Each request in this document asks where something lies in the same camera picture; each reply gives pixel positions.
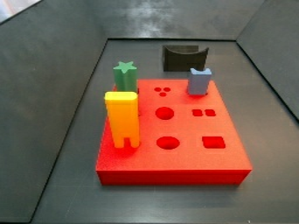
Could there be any green star peg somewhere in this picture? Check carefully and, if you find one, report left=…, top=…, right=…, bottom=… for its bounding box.
left=114, top=61, right=138, bottom=92

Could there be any yellow-orange two-legged block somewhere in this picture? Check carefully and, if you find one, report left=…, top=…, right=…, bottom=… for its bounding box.
left=105, top=91, right=141, bottom=148

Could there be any red foam peg board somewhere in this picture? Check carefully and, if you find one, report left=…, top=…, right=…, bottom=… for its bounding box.
left=97, top=80, right=253, bottom=185

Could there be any blue notched block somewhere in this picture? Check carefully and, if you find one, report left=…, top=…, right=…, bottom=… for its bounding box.
left=189, top=68, right=213, bottom=95

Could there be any black curved holder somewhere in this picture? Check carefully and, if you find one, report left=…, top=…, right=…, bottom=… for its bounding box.
left=163, top=45, right=210, bottom=72

